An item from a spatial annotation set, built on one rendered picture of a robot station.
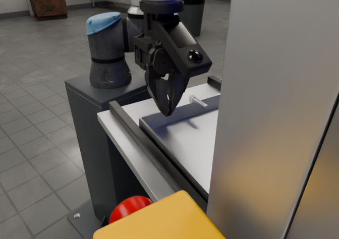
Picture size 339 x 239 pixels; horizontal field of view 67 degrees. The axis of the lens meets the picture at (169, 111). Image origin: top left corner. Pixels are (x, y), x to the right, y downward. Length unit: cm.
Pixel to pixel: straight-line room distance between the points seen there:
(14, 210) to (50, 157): 43
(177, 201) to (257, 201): 5
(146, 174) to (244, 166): 28
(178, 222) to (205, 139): 33
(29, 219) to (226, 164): 150
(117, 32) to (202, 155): 54
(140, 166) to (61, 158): 152
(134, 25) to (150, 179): 58
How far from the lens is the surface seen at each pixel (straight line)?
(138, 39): 48
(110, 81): 91
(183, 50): 40
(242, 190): 18
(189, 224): 18
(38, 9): 648
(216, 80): 69
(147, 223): 18
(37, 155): 203
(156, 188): 40
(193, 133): 51
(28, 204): 171
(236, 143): 16
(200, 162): 45
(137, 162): 45
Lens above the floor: 118
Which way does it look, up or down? 31 degrees down
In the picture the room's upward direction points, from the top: straight up
